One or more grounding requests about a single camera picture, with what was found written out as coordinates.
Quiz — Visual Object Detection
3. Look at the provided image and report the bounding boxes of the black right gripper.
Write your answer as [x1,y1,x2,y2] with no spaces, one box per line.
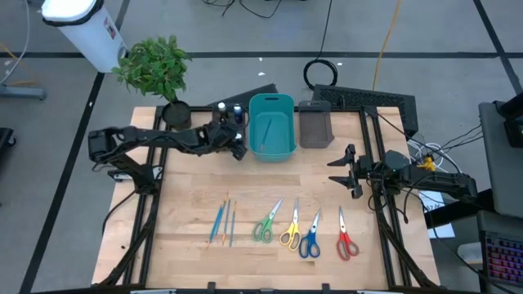
[327,143,376,200]

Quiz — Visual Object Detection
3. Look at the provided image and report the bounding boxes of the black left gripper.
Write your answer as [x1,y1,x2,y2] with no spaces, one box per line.
[195,122,249,162]

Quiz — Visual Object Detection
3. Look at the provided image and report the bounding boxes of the red-handled scissors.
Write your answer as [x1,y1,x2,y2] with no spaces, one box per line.
[336,206,361,262]

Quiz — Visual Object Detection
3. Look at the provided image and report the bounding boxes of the blue-handled scissors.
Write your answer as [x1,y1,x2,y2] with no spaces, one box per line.
[298,208,323,260]

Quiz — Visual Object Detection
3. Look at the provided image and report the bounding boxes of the yellow-handled scissors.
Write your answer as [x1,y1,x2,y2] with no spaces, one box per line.
[279,198,302,252]

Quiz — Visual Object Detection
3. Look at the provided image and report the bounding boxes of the green-handled scissors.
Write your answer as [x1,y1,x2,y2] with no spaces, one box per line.
[251,198,285,244]

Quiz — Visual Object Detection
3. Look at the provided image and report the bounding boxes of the translucent grey plastic bin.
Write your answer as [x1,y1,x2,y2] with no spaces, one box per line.
[211,104,251,153]
[297,100,336,149]

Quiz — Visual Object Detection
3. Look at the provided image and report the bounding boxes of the teal plastic bin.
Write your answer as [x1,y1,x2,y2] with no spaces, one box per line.
[248,92,298,163]

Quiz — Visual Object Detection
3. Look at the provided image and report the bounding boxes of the black flat board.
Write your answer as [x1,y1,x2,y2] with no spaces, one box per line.
[210,82,279,109]

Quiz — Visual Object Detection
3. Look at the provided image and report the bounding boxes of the black perforated panel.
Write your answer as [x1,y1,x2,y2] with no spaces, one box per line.
[311,83,419,139]

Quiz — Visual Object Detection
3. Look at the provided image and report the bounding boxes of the yellow plug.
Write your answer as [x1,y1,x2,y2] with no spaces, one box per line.
[417,156,436,173]

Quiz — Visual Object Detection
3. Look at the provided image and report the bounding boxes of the green plant in black pot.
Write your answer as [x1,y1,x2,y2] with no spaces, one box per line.
[110,34,193,132]

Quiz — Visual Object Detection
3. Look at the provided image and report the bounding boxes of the white paper sheet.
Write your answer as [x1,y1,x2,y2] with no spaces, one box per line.
[418,189,456,240]

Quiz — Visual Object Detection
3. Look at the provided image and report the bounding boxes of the grey desk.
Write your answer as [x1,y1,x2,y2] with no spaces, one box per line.
[477,100,523,220]

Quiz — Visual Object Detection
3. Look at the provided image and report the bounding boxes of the black desk device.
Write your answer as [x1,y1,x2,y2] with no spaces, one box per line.
[494,92,523,149]

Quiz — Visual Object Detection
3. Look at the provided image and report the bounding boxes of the white trash bin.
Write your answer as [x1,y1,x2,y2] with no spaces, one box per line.
[40,0,128,74]

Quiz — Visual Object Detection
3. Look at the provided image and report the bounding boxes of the backlit keyboard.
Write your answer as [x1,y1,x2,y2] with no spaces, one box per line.
[483,232,523,285]

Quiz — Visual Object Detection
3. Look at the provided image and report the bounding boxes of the grey stand base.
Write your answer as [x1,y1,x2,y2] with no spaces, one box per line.
[0,83,47,101]

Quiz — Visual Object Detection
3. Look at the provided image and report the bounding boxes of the black caster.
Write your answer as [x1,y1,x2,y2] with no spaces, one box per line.
[0,127,17,149]

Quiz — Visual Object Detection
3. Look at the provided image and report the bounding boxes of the black aluminium rig frame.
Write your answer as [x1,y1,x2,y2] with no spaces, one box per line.
[92,105,441,294]

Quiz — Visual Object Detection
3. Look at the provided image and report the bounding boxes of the white cable bundle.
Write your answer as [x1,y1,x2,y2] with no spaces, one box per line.
[407,140,466,181]

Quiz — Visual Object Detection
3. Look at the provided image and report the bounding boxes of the coiled black cable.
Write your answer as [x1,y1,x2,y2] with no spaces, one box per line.
[302,0,340,91]

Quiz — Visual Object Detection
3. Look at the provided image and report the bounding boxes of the yellow cable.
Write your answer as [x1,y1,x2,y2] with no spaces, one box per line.
[371,0,405,92]

